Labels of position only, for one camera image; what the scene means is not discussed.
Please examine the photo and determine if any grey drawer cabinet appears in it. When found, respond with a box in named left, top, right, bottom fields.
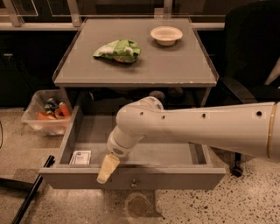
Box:
left=52, top=17, right=220, bottom=117

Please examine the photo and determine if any grey top drawer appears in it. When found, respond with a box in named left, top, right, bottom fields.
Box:
left=40, top=106, right=226, bottom=190

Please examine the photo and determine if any metal window railing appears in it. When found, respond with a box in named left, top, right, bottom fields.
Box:
left=0, top=0, right=228, bottom=31

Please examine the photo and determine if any black metal leg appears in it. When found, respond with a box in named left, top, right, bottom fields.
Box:
left=0, top=155, right=56, bottom=224

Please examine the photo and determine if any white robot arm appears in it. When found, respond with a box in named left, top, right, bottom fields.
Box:
left=97, top=85, right=280, bottom=184

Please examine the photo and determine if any black tape roll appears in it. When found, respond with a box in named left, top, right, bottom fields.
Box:
left=149, top=90, right=165, bottom=101

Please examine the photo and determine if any metal drawer knob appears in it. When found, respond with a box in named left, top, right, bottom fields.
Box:
left=130, top=178, right=138, bottom=188

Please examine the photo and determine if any orange can in bin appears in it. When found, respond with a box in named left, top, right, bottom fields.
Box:
left=59, top=101, right=71, bottom=116

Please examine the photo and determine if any white card box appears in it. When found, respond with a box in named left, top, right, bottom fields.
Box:
left=69, top=150, right=91, bottom=165

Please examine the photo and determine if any round floor cover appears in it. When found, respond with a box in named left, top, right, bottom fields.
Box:
left=125, top=192, right=151, bottom=218

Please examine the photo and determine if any black office chair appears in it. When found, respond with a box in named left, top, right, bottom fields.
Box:
left=204, top=1, right=280, bottom=178

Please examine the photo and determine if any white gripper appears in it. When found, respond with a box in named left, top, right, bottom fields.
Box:
left=96, top=126, right=140, bottom=184

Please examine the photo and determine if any white paper bowl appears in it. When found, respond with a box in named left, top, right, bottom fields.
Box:
left=150, top=26, right=183, bottom=46

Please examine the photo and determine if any clear plastic bin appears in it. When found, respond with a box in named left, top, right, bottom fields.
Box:
left=22, top=89, right=71, bottom=136

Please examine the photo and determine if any green chip bag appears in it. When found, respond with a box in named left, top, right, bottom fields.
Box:
left=93, top=39, right=141, bottom=64

